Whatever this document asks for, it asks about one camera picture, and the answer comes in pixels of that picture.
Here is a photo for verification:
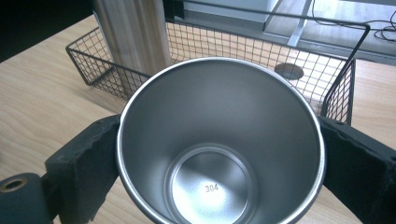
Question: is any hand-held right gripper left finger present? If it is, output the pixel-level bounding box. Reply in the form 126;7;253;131
44;114;121;224

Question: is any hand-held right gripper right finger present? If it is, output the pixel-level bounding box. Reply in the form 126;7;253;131
318;116;396;224

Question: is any white mug with steel interior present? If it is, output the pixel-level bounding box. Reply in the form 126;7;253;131
116;56;327;224

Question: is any tall stainless steel tumbler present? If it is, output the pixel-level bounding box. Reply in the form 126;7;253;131
92;0;173;94

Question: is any black wire mesh basket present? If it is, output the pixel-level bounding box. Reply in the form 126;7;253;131
65;0;372;126

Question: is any round dark table grommet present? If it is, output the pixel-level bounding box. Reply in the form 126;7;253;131
274;63;304;80

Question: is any bundle of black floor cables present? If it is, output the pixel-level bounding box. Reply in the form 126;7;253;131
311;0;396;44

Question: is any white metal desk frame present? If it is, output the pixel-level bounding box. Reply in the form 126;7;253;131
262;0;316;49

